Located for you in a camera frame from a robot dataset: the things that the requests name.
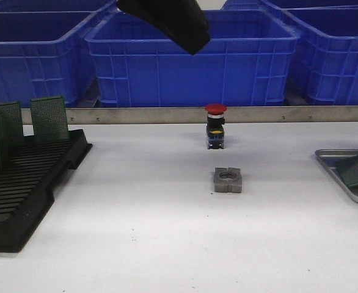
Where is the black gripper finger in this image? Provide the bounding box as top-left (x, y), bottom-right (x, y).
top-left (117, 0), bottom-right (211, 55)

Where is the silver metal tray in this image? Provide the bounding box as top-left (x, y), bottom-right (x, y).
top-left (315, 149), bottom-right (358, 203)

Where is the black slotted board rack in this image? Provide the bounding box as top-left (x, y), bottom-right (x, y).
top-left (0, 129), bottom-right (92, 253)

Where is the red emergency stop button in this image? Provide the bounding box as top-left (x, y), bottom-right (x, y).
top-left (205, 104), bottom-right (227, 150)

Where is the grey metal clamp block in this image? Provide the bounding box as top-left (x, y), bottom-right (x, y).
top-left (213, 167), bottom-right (243, 194)

